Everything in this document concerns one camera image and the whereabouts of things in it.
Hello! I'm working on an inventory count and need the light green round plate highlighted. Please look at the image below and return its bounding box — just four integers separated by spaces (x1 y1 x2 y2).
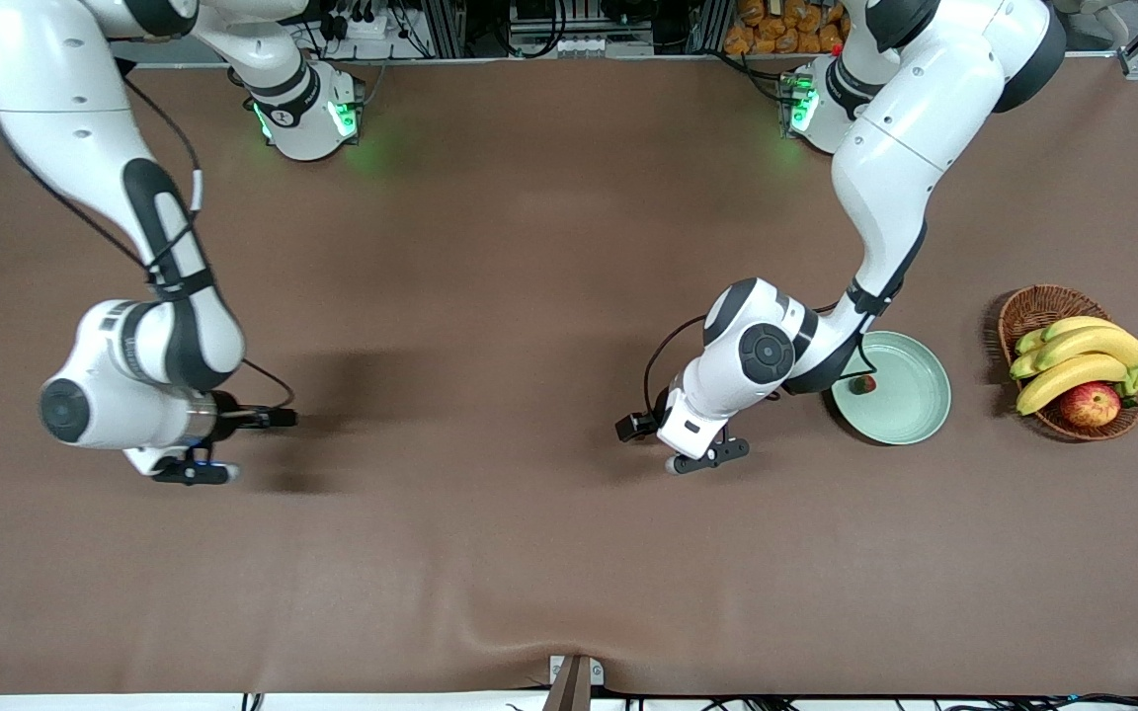
831 330 953 446

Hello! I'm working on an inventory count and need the brown table cloth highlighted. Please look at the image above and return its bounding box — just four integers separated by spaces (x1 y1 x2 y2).
0 54 1138 697

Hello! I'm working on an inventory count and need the white terminal block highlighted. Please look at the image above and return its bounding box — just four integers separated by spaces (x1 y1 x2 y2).
544 35 656 58

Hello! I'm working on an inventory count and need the brown wicker basket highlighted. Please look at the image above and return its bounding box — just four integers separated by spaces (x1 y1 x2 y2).
997 284 1138 442

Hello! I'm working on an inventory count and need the bag of orange bread rolls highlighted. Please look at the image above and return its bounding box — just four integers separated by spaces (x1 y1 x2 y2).
724 0 852 56

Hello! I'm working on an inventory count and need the white power strip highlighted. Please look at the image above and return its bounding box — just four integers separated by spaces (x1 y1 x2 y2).
327 10 402 42

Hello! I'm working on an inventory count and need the red yellow apple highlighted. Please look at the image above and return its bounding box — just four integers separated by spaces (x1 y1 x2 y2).
1059 381 1122 430

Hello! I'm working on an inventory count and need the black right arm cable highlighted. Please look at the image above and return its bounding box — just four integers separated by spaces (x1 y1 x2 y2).
0 74 295 408

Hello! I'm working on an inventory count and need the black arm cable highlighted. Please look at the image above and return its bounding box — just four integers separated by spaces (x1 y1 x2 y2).
0 74 295 408
642 314 718 421

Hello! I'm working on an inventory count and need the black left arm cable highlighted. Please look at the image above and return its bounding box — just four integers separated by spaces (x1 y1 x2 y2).
642 314 718 421

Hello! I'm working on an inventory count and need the black floor cable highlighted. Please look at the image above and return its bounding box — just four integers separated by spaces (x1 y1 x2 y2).
697 694 1138 711

